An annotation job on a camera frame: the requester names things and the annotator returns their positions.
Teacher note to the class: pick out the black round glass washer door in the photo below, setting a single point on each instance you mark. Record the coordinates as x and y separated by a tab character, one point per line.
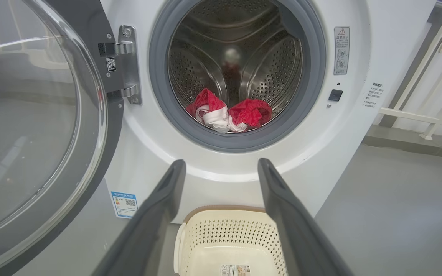
90	172

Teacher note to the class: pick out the blue energy label sticker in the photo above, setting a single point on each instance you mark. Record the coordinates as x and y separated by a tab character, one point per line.
124	204

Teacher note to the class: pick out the grey warning sticker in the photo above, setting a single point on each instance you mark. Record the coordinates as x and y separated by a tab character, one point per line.
341	50

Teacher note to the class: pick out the black text notice sticker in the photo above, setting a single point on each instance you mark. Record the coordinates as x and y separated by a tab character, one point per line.
372	96

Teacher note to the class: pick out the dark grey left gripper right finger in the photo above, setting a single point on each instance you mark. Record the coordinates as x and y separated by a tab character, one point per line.
297	237

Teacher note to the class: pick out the cream laundry basket brown rim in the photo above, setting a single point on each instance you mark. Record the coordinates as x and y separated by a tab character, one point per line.
228	237

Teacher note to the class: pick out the white metal railing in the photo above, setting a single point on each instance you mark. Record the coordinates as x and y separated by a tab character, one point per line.
436	120

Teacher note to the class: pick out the red and white laundry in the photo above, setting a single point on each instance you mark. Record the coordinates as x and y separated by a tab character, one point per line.
251	113

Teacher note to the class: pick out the perforated steel washer drum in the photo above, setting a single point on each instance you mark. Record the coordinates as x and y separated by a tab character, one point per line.
274	69

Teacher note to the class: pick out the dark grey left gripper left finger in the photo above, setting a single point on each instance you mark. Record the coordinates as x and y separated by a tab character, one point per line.
148	237

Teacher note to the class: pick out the white front-load washing machine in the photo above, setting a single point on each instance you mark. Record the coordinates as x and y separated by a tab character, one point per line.
320	153

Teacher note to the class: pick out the printed product label sticker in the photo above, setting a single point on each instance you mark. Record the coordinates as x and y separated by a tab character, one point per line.
235	270

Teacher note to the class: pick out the metal door hinge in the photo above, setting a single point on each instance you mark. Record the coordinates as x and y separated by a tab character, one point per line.
131	73

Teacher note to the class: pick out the small QR code sticker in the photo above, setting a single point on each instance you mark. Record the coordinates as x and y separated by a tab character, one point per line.
111	64

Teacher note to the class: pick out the black door latch socket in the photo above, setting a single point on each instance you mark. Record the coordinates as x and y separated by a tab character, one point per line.
335	95

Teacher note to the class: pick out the grey rubber door gasket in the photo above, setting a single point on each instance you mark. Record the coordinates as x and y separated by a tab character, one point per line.
159	96

